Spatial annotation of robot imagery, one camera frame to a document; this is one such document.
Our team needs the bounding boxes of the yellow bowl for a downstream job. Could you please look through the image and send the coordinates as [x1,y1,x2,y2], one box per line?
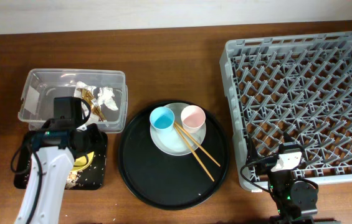
[71,152,95,172]

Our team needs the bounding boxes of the gold brown snack wrapper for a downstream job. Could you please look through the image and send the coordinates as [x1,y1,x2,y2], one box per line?
[81,88,106,121]

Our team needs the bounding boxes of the food scraps and rice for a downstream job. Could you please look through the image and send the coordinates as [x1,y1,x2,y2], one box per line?
[65,171,78,189]

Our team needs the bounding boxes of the white paper napkin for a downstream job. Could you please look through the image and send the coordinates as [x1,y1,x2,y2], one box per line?
[74,82,119,123]

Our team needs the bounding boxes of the pink plastic cup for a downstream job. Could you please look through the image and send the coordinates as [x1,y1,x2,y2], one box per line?
[181,105,206,133]

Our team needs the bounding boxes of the light blue plastic cup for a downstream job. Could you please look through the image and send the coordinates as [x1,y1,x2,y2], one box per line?
[149,106,175,134]

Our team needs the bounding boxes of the wooden chopstick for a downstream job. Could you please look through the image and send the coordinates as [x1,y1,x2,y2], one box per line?
[174,125,215,182]
[174,122,221,167]

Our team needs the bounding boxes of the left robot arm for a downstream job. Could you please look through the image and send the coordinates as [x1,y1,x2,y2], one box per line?
[15,96,108,223]

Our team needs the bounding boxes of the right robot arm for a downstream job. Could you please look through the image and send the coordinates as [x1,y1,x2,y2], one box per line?
[240,133,319,223]

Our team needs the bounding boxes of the clear plastic waste bin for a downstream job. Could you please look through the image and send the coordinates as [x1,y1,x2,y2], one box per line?
[18,68,128,133]

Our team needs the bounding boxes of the grey plastic dishwasher rack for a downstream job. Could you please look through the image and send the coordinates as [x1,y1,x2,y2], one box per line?
[219,31,352,192]

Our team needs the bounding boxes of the black rectangular tray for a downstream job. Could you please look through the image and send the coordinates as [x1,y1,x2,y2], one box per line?
[13,132,108,190]

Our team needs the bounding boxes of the grey round plate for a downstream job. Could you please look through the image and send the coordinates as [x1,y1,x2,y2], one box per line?
[150,103,206,156]

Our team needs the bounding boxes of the round black serving tray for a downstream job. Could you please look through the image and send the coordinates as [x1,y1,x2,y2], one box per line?
[118,101,230,210]

